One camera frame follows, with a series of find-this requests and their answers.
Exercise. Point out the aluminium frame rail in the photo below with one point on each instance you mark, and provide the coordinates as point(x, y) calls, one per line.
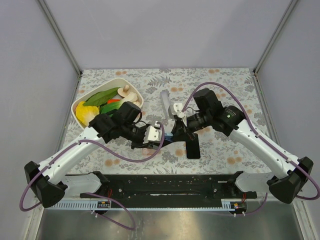
point(59, 35)

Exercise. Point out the green leaf toy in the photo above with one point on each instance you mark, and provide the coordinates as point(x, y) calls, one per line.
point(101, 97)

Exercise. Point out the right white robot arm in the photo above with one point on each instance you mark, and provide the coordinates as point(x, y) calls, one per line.
point(288, 173)

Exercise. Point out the black phone blue case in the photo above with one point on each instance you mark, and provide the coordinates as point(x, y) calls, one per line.
point(168, 137)

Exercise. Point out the beige mushroom toy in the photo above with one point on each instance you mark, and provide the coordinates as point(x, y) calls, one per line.
point(124, 91)

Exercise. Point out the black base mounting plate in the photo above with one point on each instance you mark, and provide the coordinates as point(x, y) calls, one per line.
point(171, 191)

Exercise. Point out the yellow cabbage toy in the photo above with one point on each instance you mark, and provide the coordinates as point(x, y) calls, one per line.
point(85, 114)

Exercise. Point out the pink phone case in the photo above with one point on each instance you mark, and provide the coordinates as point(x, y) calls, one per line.
point(148, 152)

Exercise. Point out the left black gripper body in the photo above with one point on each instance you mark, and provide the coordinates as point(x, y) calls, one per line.
point(141, 137)

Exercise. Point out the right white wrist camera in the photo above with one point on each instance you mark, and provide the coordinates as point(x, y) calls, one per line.
point(176, 110)

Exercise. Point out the white slotted cable duct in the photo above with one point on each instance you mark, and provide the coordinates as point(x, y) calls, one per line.
point(91, 205)

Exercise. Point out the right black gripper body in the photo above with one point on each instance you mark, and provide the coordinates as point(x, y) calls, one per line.
point(182, 125)

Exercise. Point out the green bok choy toy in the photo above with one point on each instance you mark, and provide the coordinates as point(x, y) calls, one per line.
point(131, 97)

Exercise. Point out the floral patterned table mat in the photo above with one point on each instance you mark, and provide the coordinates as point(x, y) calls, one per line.
point(219, 154)

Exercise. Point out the cream oval plastic tray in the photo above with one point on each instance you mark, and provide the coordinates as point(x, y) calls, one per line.
point(116, 82)

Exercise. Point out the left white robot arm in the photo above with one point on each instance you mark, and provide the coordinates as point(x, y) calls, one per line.
point(49, 180)

